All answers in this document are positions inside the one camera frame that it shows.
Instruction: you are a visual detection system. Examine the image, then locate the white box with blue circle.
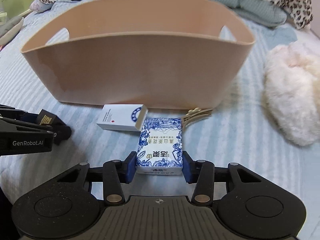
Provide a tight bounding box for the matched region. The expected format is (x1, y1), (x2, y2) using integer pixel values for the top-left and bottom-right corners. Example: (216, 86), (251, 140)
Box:
(97, 104), (148, 132)

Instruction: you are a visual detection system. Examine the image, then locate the blue striped bed sheet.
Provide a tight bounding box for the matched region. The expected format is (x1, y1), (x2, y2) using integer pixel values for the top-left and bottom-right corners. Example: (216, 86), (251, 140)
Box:
(1, 1), (319, 202)

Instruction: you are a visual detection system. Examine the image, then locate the beige plastic storage basket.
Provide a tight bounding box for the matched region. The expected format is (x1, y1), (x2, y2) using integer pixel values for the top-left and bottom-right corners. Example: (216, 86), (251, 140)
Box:
(21, 0), (255, 109)

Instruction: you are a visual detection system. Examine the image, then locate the blue white floral box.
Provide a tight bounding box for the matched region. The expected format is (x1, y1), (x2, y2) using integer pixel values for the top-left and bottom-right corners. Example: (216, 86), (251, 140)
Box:
(136, 118), (183, 175)

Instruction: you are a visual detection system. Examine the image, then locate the white fluffy plush toy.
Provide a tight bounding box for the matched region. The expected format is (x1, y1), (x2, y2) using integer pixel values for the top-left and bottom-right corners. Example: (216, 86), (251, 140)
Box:
(264, 41), (319, 146)

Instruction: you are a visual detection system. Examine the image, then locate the light green quilted comforter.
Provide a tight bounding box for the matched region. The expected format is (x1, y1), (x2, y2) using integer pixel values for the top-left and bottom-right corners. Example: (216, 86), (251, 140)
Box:
(213, 0), (287, 28)

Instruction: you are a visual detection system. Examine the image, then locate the small black gold packet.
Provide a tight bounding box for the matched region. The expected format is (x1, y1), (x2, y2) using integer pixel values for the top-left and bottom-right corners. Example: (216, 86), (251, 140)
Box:
(36, 109), (63, 126)

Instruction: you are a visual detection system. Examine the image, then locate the beige hair clip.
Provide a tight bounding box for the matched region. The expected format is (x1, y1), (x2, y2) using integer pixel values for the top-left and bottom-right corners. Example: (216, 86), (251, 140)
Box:
(181, 107), (213, 129)

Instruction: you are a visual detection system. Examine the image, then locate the grey slipper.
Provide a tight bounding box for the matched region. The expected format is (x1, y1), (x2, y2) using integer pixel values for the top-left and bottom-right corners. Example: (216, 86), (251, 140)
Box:
(0, 16), (24, 46)

